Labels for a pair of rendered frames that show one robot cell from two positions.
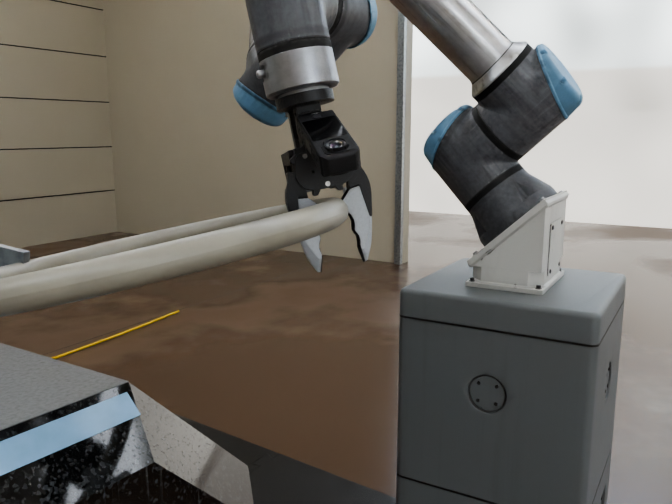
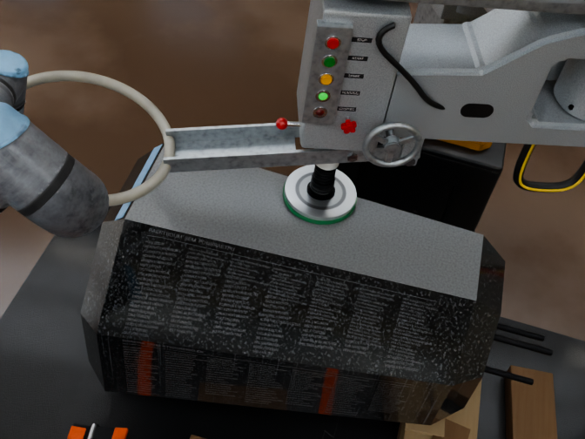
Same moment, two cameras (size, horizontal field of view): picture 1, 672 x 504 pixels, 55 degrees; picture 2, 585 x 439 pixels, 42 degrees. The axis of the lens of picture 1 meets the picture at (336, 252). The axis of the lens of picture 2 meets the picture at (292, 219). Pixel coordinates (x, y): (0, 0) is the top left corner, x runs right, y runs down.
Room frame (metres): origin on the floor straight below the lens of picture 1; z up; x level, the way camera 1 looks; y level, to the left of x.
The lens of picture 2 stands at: (2.27, 0.06, 2.49)
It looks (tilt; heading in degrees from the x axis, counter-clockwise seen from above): 49 degrees down; 152
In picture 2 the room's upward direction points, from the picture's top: 10 degrees clockwise
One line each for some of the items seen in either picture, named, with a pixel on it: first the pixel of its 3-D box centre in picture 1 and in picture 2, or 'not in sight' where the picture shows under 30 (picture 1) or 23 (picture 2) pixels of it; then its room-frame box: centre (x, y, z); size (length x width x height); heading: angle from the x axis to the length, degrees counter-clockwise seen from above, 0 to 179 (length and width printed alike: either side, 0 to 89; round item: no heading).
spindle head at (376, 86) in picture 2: not in sight; (379, 65); (0.95, 0.93, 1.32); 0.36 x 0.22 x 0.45; 72
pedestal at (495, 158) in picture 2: not in sight; (406, 164); (0.48, 1.49, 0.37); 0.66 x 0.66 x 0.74; 54
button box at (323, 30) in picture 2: not in sight; (326, 75); (1.01, 0.75, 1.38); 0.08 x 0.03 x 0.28; 72
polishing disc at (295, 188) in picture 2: not in sight; (320, 192); (0.92, 0.86, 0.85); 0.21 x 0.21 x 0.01
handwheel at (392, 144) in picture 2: not in sight; (390, 135); (1.08, 0.93, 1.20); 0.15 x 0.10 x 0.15; 72
